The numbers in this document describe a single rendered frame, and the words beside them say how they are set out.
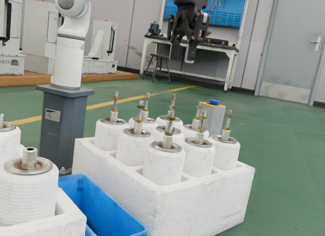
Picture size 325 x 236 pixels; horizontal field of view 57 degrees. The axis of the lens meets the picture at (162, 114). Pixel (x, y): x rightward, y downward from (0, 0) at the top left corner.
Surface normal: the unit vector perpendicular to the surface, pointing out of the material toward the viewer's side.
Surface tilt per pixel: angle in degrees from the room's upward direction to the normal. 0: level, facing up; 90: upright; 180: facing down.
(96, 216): 88
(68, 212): 0
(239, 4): 90
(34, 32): 90
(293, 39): 90
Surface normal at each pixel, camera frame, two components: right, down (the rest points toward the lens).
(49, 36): 0.93, 0.21
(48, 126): -0.32, 0.14
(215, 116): 0.66, 0.25
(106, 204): -0.75, -0.02
